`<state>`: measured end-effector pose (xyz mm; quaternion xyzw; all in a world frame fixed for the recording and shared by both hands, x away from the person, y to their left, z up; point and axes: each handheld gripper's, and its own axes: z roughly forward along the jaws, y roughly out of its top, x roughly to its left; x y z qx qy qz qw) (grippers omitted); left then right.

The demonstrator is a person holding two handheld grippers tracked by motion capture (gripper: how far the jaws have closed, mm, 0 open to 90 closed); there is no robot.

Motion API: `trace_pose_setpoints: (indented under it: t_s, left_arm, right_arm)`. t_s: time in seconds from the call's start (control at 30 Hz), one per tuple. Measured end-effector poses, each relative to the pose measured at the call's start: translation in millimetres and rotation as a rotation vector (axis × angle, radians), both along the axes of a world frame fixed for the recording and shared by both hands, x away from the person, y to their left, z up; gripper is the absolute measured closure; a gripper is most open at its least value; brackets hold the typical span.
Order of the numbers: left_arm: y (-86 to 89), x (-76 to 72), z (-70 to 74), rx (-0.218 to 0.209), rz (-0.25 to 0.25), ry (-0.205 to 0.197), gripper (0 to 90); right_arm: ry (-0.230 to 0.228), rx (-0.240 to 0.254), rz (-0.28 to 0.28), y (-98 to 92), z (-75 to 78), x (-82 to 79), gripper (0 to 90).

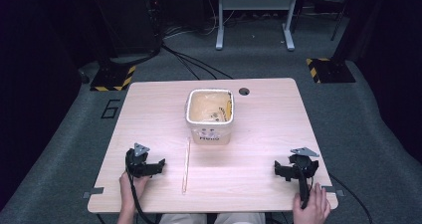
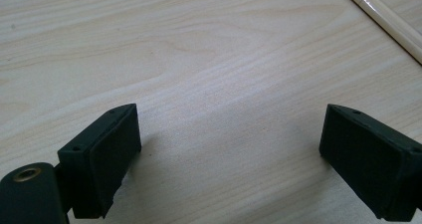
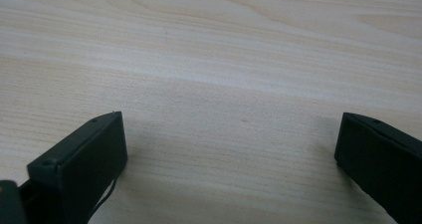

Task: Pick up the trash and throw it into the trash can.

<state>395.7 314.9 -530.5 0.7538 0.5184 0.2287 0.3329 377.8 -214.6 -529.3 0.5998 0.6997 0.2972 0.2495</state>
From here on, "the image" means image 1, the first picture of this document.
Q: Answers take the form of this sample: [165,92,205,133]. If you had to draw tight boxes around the black stand post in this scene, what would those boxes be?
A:
[329,0,369,63]
[89,0,164,68]

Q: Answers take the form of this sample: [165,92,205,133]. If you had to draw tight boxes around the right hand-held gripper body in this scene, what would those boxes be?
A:
[288,146,320,209]

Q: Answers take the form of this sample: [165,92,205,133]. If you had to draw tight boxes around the black striped stand base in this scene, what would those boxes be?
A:
[90,64,137,93]
[305,57,356,85]

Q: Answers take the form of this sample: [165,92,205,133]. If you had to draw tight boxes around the white metal desk frame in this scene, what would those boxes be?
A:
[215,0,301,52]

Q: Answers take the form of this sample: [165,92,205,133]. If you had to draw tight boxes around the grey tape piece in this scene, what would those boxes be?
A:
[82,186,106,199]
[320,184,346,198]

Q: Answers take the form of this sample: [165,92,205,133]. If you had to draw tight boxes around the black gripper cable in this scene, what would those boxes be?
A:
[126,172,148,224]
[327,171,375,224]

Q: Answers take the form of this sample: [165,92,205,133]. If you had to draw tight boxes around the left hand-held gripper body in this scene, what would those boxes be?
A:
[124,142,157,179]

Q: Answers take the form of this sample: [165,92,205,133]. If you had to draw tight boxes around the person's light trousers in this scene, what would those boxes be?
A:
[158,212,267,224]

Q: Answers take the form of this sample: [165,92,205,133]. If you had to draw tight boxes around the white instant noodle cup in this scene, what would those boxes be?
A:
[184,88,236,146]

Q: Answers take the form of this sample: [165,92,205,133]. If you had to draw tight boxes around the person's left hand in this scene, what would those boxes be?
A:
[118,170,151,216]

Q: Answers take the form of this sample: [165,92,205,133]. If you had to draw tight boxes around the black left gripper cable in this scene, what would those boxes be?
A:
[126,172,148,224]

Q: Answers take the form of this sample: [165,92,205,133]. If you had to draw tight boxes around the black floor cables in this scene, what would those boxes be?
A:
[160,41,234,81]

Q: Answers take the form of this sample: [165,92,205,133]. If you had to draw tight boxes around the person's right hand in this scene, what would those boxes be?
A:
[292,182,331,224]

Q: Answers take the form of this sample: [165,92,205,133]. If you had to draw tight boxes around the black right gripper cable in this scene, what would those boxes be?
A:
[327,171,375,224]

